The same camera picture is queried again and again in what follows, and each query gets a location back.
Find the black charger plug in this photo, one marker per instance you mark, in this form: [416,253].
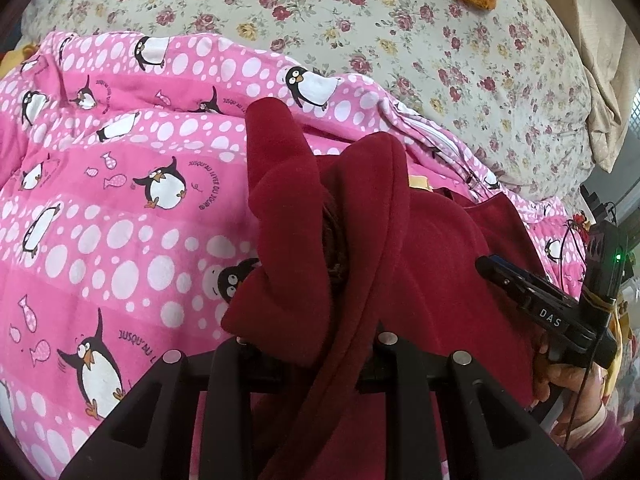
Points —
[597,205]

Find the beige crumpled cloth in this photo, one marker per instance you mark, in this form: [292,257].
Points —
[610,60]

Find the red and yellow blanket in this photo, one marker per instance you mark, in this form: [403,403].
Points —
[622,325]

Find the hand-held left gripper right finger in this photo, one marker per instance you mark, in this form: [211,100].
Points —
[405,360]

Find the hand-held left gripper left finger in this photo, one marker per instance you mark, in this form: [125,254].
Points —
[232,365]

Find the floral bed sheet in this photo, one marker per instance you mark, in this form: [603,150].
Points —
[400,35]

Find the person's right forearm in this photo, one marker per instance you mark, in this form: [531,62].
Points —
[600,440]

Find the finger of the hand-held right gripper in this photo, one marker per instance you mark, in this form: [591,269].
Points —
[505,275]

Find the dark red sweater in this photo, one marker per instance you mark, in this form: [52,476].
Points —
[425,260]

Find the person's right hand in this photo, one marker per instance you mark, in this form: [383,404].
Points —
[570,377]

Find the pink penguin print blanket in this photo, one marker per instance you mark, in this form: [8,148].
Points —
[230,175]

